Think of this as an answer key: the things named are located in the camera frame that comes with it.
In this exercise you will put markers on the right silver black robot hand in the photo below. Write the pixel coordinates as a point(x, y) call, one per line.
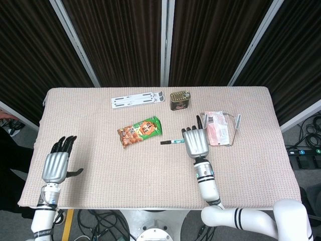
point(196, 143)

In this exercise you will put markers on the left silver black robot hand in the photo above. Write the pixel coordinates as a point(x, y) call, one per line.
point(55, 165)

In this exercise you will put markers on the green white marker body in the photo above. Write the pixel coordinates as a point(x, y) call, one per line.
point(177, 142)

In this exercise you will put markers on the black marker cap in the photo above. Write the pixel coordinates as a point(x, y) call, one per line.
point(165, 142)

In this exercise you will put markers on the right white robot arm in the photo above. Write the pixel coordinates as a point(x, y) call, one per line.
point(208, 185)

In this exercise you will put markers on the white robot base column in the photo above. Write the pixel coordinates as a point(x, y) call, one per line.
point(153, 226)

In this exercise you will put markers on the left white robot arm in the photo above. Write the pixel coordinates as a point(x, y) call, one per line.
point(45, 216)

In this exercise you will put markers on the pink wet wipes packet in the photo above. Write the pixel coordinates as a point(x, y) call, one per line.
point(217, 130)

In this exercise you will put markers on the dark luncheon meat can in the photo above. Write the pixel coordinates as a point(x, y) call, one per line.
point(180, 101)

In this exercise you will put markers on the green orange snack bag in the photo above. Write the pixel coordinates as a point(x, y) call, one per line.
point(136, 133)

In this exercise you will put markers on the pink woven tablecloth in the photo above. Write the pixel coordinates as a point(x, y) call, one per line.
point(125, 175)

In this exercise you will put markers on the white folding laptop stand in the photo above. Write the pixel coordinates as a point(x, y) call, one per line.
point(135, 100)

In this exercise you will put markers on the black power strip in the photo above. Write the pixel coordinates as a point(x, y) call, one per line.
point(306, 151)

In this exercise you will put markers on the grey partition frame post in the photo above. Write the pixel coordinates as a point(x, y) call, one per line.
point(167, 42)
point(75, 42)
point(20, 115)
point(258, 42)
point(301, 115)

